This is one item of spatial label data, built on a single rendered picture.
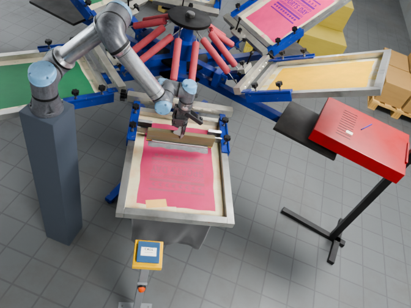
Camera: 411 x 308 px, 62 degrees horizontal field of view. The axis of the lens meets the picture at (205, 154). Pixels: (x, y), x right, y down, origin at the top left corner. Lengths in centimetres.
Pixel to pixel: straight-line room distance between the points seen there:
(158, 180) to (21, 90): 103
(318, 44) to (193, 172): 358
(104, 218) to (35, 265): 56
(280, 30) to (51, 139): 202
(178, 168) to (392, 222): 248
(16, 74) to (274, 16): 204
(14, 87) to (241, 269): 202
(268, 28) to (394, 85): 243
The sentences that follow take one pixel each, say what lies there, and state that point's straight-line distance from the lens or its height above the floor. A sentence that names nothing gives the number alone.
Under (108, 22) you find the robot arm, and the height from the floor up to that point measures 172.
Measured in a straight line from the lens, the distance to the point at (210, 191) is 187.
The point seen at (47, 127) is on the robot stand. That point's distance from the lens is 180.
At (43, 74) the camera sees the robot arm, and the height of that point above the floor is 142.
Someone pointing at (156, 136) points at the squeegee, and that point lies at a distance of 192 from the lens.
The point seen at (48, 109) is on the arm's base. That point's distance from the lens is 179.
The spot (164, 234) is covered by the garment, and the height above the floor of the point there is 66.
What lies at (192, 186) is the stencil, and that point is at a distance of 187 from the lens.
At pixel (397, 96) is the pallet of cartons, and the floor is 28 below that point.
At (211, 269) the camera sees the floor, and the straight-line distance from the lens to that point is 273.
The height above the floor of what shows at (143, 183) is 95.
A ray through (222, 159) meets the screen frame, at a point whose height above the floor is 99.
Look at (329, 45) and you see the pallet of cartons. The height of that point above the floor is 45.
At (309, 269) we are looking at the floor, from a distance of 304.
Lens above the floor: 241
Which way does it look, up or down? 45 degrees down
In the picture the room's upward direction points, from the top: 18 degrees clockwise
